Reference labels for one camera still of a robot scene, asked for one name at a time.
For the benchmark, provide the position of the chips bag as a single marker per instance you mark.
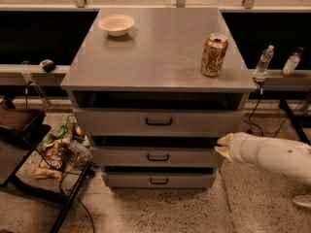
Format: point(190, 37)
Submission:
point(52, 163)

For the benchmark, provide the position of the black middle drawer handle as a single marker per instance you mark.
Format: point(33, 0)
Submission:
point(158, 158)

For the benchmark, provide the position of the gold soda can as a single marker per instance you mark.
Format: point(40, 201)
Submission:
point(213, 55)

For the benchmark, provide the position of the grey bottom drawer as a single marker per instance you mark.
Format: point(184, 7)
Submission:
point(141, 180)

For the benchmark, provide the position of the white shoe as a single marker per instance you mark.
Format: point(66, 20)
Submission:
point(303, 201)

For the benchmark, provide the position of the black bottom drawer handle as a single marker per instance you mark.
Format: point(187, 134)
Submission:
point(159, 181)

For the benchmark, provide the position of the black wheeled stand leg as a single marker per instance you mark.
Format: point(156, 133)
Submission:
point(298, 122)

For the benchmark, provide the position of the yellow black tape measure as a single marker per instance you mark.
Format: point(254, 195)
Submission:
point(47, 65)

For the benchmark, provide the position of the black drawer handle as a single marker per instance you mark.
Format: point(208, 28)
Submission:
point(158, 158)
point(159, 181)
point(151, 122)

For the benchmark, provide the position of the grey top drawer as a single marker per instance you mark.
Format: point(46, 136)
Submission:
point(131, 122)

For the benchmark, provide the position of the clear water bottle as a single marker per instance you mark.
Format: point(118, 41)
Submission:
point(264, 60)

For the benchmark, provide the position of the white paper bowl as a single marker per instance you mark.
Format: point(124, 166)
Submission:
point(116, 25)

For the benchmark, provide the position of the grey middle drawer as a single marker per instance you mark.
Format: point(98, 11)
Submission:
point(134, 156)

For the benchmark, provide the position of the black top drawer handle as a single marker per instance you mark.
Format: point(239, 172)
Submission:
point(151, 122)

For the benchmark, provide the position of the white padded gripper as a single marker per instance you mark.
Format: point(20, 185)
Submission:
point(243, 149)

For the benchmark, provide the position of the grey drawer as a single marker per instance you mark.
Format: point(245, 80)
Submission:
point(134, 156)
point(131, 122)
point(141, 180)

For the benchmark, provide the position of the green snack bag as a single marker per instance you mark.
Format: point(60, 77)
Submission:
point(64, 131)

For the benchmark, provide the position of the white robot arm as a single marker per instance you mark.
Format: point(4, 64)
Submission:
point(287, 158)

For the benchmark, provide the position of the dark cart left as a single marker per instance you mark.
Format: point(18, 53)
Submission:
point(22, 130)

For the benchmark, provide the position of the crushed plastic bottle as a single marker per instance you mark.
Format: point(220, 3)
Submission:
point(82, 155)

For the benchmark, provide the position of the grey drawer cabinet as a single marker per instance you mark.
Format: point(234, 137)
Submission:
point(157, 66)

